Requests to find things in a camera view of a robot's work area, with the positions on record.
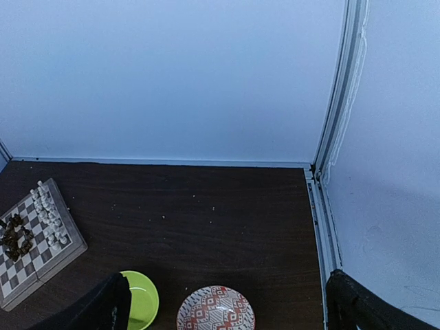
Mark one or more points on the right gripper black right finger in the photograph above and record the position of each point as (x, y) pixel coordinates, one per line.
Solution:
(352, 306)

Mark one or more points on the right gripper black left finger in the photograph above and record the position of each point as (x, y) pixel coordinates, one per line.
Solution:
(106, 306)

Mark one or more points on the row of white chess pieces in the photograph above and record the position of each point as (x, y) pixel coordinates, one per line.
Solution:
(54, 230)

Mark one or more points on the wooden chess board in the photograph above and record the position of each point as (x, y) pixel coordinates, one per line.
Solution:
(38, 239)

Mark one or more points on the pile of dark chess pieces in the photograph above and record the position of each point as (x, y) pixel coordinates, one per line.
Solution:
(16, 238)

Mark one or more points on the lime green bowl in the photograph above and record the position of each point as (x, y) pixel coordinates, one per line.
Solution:
(145, 300)

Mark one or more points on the red patterned bowl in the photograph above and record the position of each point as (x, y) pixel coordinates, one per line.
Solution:
(216, 307)

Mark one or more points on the left aluminium corner post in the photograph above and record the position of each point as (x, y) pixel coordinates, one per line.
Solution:
(7, 156)

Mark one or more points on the aluminium corner post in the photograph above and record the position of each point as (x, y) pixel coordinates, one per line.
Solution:
(7, 156)
(348, 72)

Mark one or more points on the right aluminium corner post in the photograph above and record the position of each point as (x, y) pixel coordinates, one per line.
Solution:
(348, 72)

